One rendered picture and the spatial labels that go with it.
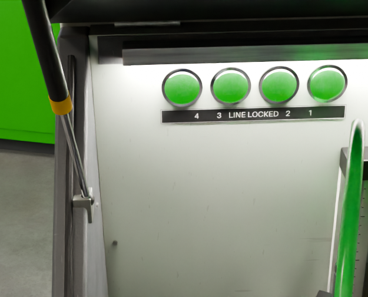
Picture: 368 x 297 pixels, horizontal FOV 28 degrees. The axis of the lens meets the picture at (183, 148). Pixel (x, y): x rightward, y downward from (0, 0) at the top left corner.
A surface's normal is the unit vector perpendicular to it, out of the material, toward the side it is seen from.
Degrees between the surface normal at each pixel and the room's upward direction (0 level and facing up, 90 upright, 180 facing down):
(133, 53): 90
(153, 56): 90
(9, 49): 90
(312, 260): 90
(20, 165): 0
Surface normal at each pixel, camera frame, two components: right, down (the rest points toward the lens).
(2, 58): -0.23, 0.46
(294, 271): 0.04, 0.47
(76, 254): 0.02, -0.33
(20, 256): 0.00, -0.88
